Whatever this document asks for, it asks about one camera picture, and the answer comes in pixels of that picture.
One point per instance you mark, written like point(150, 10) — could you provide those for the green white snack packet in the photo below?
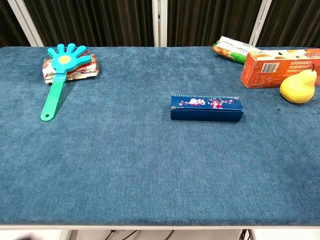
point(232, 53)

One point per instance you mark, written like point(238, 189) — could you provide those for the blue velvet table cloth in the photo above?
point(125, 155)

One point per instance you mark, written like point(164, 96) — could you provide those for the orange cardboard carton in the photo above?
point(262, 73)

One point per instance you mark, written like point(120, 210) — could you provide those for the black fabric partition panel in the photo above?
point(295, 22)
point(7, 25)
point(207, 20)
point(100, 20)

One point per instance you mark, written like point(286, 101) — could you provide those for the yellow pear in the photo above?
point(297, 88)

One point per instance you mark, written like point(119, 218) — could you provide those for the blue green hand clapper toy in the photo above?
point(64, 59)

